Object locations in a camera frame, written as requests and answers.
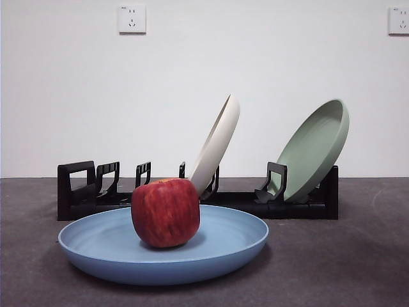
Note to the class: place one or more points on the red yellow apple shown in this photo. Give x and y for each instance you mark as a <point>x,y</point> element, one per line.
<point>166,214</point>

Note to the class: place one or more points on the blue plate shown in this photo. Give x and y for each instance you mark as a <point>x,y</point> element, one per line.
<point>105,252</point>

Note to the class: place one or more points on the beige plate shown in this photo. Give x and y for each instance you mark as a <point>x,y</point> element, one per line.
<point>220,140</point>

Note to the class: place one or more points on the green plate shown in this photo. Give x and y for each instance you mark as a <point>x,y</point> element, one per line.
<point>313,150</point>

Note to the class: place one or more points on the black plate rack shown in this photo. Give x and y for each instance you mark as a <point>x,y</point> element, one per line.
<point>297,211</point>

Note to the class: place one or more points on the white wall socket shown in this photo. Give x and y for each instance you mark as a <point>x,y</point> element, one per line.
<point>399,20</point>
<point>132,20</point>

